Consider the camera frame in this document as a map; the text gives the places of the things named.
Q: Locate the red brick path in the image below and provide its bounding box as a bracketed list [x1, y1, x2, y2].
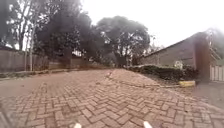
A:
[0, 68, 224, 128]

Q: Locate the dark green hedge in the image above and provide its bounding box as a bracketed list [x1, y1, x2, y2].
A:
[127, 63, 200, 82]

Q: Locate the group of dark trees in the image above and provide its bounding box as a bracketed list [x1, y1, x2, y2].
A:
[0, 0, 153, 69]

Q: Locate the red brick road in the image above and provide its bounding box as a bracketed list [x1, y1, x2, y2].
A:
[0, 68, 113, 101]

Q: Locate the yellow painted kerb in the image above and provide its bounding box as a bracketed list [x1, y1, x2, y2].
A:
[178, 80, 197, 89]

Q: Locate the brown gate pillar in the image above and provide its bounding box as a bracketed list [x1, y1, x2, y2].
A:
[194, 32, 212, 82]

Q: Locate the grass verge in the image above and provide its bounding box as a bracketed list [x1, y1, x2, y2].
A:
[0, 67, 83, 80]

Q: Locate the pale barred gate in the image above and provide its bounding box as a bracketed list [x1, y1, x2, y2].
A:
[209, 64, 224, 83]

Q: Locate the grey boundary wall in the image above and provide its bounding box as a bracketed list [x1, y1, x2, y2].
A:
[139, 31, 198, 69]

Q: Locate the brown boundary wall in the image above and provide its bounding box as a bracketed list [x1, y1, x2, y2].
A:
[0, 49, 101, 73]

